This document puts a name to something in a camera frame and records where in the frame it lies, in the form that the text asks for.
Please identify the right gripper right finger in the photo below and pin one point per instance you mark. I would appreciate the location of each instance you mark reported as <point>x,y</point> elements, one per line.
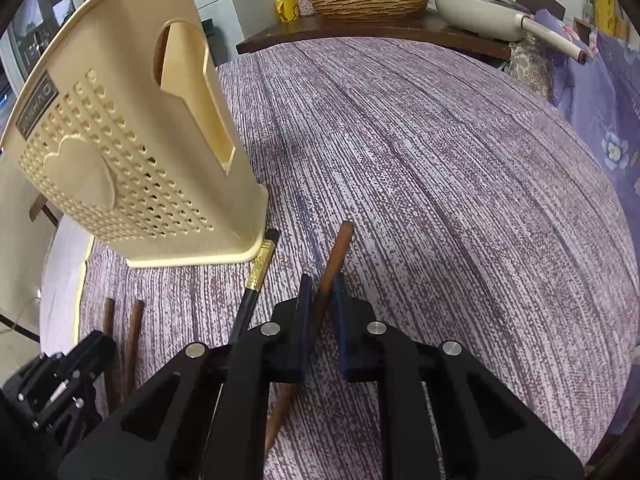
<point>359,352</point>

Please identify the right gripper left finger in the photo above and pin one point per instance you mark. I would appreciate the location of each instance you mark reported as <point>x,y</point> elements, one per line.
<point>290,359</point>

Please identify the brown wooden chopstick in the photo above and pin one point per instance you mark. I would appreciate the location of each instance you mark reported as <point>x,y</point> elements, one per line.
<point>132,345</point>
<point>111,396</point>
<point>287,392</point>

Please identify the black chopstick gold band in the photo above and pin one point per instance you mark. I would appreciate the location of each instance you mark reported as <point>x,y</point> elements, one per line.
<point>159,55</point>

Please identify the wooden chair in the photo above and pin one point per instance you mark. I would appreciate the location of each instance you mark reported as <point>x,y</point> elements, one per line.
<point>40,206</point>

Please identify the cream plastic utensil holder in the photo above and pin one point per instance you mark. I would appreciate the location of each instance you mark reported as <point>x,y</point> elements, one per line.
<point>156,171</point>

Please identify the dark wooden counter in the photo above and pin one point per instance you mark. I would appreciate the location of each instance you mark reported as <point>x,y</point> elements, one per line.
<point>427,27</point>

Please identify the pink patterned small cup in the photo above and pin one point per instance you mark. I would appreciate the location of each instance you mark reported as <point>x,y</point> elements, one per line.
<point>305,7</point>

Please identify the yellow mug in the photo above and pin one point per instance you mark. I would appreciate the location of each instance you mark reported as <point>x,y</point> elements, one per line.
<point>287,10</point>

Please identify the purple floral cloth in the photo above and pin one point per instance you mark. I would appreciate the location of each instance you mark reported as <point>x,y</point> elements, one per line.
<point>561,266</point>

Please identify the white pot with glass lid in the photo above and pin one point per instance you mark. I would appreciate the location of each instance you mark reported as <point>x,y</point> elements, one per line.
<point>504,20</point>

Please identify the yellow roll package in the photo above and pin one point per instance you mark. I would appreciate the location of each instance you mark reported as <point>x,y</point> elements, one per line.
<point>610,18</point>

